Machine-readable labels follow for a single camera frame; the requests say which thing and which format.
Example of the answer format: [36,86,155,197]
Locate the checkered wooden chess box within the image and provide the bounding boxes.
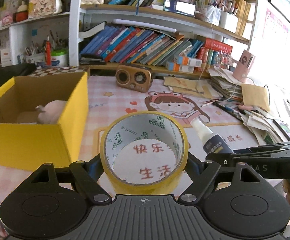
[29,66,90,77]

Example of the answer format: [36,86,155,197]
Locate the pink plush toy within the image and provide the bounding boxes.
[16,100,67,125]

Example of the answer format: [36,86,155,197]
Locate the yellow tape roll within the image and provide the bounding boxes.
[99,111,188,194]

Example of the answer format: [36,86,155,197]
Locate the yellow cardboard box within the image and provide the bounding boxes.
[0,72,89,171]

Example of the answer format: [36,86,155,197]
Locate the pink cartoon desk mat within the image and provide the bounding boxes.
[0,73,264,204]

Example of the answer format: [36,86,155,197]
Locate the messy paper stack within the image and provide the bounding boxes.
[207,67,290,145]

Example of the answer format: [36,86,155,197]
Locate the white bookshelf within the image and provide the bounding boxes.
[0,0,255,67]

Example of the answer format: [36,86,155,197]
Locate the flat cardboard pieces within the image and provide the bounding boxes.
[163,76,222,99]

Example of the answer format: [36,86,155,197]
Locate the orange white medicine boxes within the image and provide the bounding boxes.
[165,55,202,74]

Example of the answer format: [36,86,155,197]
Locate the pink paper cup holder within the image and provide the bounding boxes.
[233,50,254,83]

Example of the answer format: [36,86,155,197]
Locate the white charging cable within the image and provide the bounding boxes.
[197,7,256,106]

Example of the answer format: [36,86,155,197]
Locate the green lid white tub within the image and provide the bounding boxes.
[51,49,69,67]

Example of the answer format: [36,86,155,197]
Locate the red bottle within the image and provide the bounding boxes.
[45,36,51,66]

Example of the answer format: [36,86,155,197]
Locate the row of leaning books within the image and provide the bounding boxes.
[79,22,204,67]

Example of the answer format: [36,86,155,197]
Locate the brown kraft envelope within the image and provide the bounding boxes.
[241,84,270,112]

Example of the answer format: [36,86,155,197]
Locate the brown retro radio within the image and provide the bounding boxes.
[115,64,153,93]

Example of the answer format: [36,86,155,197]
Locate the phone on upper shelf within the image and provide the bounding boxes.
[163,0,196,17]

